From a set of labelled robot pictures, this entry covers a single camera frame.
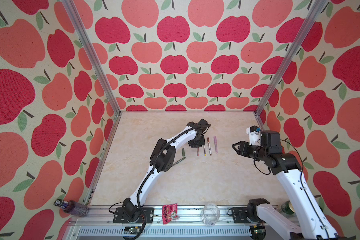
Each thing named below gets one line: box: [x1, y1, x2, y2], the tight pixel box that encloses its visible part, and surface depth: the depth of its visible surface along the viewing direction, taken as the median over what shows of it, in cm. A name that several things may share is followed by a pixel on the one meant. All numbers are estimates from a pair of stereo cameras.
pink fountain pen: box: [214, 138, 218, 154], surface depth 104 cm
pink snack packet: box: [162, 203, 180, 225], surface depth 76 cm
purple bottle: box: [54, 198, 89, 217], surface depth 68 cm
